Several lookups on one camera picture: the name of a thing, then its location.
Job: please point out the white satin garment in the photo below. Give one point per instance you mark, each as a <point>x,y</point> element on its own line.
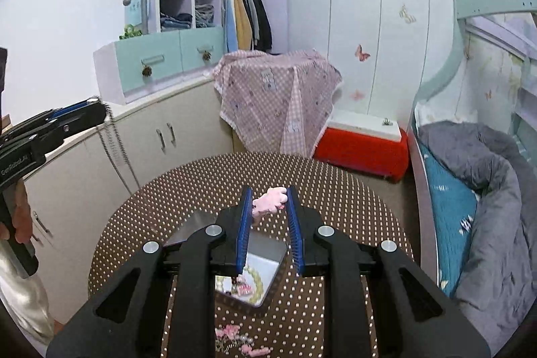
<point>21,299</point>

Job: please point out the teal bunk bed frame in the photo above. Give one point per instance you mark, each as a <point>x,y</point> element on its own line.
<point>436,68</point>

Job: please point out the person's left hand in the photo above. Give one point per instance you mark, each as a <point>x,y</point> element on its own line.
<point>23,211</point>

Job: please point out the blue bedsheet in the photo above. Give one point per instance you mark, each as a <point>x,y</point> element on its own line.
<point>449,207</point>

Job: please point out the pine cone drawer knob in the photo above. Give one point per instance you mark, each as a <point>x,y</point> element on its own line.
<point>206,56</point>
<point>147,70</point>

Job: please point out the light blue hanging garment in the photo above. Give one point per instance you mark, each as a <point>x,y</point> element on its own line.
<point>228,18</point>

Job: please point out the folded dark jeans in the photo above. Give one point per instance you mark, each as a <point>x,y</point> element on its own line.
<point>176,22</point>

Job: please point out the pink butterfly sticker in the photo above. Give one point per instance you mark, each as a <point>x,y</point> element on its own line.
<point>361,53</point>

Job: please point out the yellow hanging garment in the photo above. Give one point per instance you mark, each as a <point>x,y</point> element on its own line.
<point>242,18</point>

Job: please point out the folded light denim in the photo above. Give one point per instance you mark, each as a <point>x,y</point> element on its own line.
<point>204,16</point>

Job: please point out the yellow butterfly sticker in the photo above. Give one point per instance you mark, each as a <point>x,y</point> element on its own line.
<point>407,14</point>

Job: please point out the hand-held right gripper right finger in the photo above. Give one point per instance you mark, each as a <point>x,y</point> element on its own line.
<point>293,232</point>

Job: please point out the teal drawer cabinet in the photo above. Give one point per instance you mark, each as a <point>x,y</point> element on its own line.
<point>138,64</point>

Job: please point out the metal binder clip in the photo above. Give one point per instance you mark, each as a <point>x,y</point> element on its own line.
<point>388,121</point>

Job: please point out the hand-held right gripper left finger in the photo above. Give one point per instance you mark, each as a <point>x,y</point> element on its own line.
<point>244,232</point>

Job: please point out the white low cabinet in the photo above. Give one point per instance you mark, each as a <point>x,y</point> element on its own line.
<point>84,173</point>

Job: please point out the grey metal box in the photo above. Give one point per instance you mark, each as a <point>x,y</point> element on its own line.
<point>264,257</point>

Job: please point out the brown polka dot tablecloth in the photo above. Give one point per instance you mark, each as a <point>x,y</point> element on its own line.
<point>335,194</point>

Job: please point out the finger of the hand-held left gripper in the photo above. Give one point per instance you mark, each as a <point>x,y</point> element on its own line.
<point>71,109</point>
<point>79,123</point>

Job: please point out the grey hanging garment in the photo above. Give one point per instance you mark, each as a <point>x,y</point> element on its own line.
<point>254,14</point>

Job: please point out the light blue box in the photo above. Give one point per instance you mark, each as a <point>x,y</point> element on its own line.
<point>134,14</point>

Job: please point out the grey duvet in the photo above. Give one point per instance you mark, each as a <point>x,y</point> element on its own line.
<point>503,215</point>

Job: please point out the pink checked cloth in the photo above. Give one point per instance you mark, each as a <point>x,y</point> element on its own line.
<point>272,98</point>

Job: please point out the green plant ornament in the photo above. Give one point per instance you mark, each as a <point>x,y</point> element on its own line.
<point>131,32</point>

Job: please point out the red storage box white lid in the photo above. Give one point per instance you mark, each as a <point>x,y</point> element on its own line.
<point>360,156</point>

